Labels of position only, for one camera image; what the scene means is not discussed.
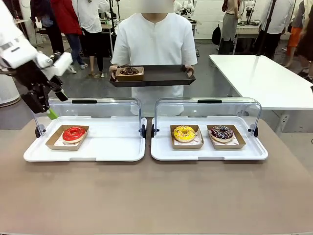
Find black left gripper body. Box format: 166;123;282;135
17;61;62;97

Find dark chocolate donut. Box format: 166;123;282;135
119;66;139;75

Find dark brown serving tray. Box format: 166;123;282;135
109;64;197;88

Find chocolate rainbow sprinkled donut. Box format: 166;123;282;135
210;125;233;143

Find white printed paper liner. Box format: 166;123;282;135
210;132;240;145
53;137;83;148
174;129;203;145

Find red glazed donut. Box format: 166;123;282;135
62;126;87;144

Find brown cardboard donut box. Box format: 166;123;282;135
170;124;204;150
45;124;89;151

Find person in white shirt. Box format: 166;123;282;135
111;0;198;118

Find yellow sprinkled donut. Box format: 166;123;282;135
173;125;196;142

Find person's right hand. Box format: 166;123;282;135
110;65;121;81

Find clear hinged display lid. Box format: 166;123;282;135
31;97;147;139
151;97;263;138

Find bystander in dark clothes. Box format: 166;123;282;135
30;0;65;57

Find bystander in red jacket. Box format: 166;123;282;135
50;0;88;70

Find white display tray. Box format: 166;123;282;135
151;116;269;162
23;116;148;163

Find bystander white shirt black trousers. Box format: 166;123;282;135
72;0;110;78

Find black backpack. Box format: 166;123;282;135
212;24;222;46

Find bystander in grey skirt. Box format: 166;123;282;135
218;0;243;56

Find white side table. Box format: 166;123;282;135
209;53;313;133

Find black tripod pole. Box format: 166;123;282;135
255;0;277;57

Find bystander white shirt dark trousers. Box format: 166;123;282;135
254;0;296;59

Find bystander in orange trousers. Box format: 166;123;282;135
285;0;306;69

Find bystander in brown clothes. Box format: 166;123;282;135
297;0;313;83

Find white round pedestal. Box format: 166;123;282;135
0;73;22;108

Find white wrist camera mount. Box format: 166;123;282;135
47;52;73;80

